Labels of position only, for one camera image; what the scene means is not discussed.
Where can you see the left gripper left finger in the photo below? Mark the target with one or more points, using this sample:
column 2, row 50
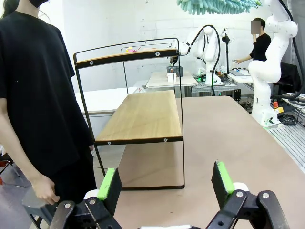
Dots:
column 112, row 188

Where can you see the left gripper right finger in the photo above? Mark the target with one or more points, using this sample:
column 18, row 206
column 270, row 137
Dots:
column 221, row 186

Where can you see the turquoise chenille duster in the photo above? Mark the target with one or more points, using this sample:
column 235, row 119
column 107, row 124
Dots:
column 214, row 6

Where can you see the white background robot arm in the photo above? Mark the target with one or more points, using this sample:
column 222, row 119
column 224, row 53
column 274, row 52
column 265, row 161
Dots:
column 209, row 47

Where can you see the person's right forearm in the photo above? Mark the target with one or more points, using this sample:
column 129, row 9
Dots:
column 16, row 148

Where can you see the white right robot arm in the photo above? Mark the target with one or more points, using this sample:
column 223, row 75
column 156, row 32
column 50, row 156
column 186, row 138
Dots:
column 262, row 69

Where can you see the black metal wood shelf rack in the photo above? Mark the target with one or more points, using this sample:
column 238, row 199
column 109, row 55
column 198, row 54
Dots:
column 143, row 117

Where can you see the person's left hand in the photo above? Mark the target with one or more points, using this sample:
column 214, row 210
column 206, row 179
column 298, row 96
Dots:
column 91, row 147

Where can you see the person's right hand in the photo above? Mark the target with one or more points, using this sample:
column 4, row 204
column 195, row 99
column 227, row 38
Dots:
column 45, row 190

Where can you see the grey stool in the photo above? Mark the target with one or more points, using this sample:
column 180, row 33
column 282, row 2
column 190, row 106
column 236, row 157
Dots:
column 33, row 202

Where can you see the yellow emergency stop button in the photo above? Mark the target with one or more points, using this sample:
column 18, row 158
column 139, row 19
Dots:
column 278, row 108

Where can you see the light wooden table board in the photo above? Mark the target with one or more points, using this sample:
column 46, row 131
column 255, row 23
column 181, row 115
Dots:
column 171, row 80

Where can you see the small white box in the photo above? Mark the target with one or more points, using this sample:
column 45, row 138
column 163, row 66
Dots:
column 172, row 77

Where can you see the black mesh basket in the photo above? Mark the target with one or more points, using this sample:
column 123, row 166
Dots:
column 174, row 70

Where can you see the person in black shirt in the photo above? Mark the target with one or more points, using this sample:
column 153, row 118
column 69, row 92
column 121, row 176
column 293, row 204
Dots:
column 35, row 83

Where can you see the black office chair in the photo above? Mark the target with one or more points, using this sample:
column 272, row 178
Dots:
column 287, row 74

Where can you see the pink paper scrap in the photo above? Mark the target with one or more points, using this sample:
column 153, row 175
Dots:
column 129, row 49

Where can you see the background person in black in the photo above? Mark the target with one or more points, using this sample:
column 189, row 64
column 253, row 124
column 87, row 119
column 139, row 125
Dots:
column 261, row 47

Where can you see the aluminium frame table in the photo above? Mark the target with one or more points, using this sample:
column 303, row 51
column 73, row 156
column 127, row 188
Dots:
column 226, row 87

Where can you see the black camera stand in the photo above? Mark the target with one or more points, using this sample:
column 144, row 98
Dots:
column 226, row 52

